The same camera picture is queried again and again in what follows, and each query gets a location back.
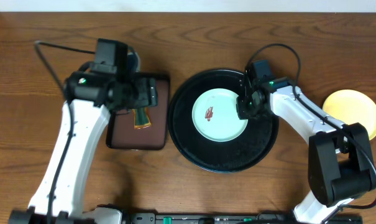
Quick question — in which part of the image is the black round tray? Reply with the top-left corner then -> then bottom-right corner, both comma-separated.
167,69 -> 279,173

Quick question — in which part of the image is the light blue plate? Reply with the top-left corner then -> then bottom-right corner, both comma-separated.
191,88 -> 248,142

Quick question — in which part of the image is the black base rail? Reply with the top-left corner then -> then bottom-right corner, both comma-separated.
122,211 -> 363,224

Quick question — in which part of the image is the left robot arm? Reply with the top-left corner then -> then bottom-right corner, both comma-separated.
8,71 -> 157,224

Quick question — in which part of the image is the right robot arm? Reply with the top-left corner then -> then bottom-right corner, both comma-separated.
237,69 -> 376,223

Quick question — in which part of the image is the yellow plate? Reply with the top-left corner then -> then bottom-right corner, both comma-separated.
323,90 -> 376,140

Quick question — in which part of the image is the green and orange sponge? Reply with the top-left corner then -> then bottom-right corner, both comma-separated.
132,107 -> 152,129

